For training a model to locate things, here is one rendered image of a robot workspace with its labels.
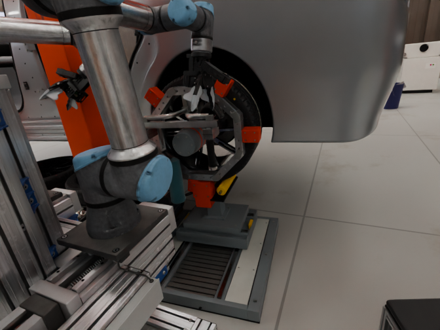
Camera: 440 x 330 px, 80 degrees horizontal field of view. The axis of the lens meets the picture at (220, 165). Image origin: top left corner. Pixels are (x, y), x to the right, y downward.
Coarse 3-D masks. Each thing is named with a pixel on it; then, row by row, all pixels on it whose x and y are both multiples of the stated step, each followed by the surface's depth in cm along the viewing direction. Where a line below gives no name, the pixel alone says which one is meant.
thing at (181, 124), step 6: (168, 120) 130; (174, 120) 129; (180, 120) 128; (186, 120) 126; (192, 120) 125; (198, 120) 123; (204, 120) 122; (216, 120) 120; (150, 126) 132; (156, 126) 130; (162, 126) 129; (168, 126) 128; (174, 126) 127; (180, 126) 126; (186, 126) 125; (192, 126) 124; (198, 126) 123; (204, 126) 122; (210, 126) 122; (216, 126) 121
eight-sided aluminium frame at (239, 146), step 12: (168, 96) 143; (216, 96) 135; (156, 108) 148; (228, 108) 135; (156, 120) 153; (240, 120) 136; (240, 132) 138; (156, 144) 157; (240, 144) 141; (168, 156) 160; (240, 156) 143; (228, 168) 149; (204, 180) 157; (216, 180) 154
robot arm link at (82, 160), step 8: (88, 152) 69; (96, 152) 66; (104, 152) 66; (80, 160) 65; (88, 160) 65; (96, 160) 65; (104, 160) 65; (80, 168) 65; (88, 168) 65; (96, 168) 65; (104, 168) 64; (80, 176) 67; (88, 176) 66; (96, 176) 65; (80, 184) 69; (88, 184) 67; (96, 184) 65; (104, 184) 64; (88, 192) 68; (96, 192) 68; (104, 192) 66; (88, 200) 69; (96, 200) 69; (104, 200) 69; (112, 200) 70
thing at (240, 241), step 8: (248, 216) 191; (256, 216) 196; (248, 224) 186; (176, 232) 183; (184, 232) 180; (192, 232) 183; (200, 232) 182; (208, 232) 181; (216, 232) 179; (224, 232) 176; (240, 232) 174; (248, 232) 173; (184, 240) 183; (192, 240) 181; (200, 240) 179; (208, 240) 176; (216, 240) 174; (224, 240) 172; (232, 240) 170; (240, 240) 168; (248, 240) 172; (240, 248) 171
